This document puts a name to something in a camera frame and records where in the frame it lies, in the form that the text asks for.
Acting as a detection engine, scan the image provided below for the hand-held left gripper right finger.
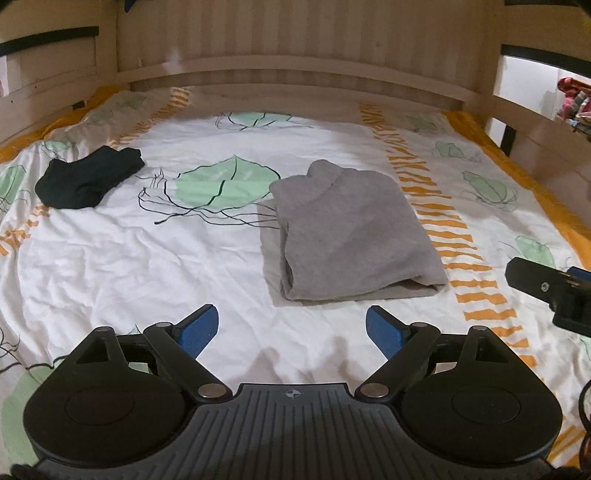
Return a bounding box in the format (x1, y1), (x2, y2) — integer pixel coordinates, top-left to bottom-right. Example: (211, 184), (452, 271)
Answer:
(355, 305), (513, 400)

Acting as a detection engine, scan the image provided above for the colourful clothes pile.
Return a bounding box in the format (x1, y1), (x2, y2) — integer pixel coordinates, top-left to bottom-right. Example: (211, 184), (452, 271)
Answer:
(556, 78), (591, 139)

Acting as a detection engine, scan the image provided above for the black folded cloth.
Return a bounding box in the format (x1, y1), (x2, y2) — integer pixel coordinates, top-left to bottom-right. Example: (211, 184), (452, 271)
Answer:
(35, 146), (146, 210)

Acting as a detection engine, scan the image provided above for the grey hoodie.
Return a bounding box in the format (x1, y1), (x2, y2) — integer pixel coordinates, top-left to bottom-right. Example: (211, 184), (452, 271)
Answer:
(257, 159), (448, 306)

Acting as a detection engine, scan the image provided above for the black cable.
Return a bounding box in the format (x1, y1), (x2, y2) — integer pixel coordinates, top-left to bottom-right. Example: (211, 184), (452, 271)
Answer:
(578, 381), (591, 446)

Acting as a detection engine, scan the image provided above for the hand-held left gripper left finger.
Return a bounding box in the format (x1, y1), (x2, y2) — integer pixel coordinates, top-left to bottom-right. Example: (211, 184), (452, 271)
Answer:
(65, 304), (232, 401)

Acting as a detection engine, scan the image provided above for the leaf printed white duvet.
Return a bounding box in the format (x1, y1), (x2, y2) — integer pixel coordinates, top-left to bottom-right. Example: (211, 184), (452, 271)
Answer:
(0, 85), (591, 467)

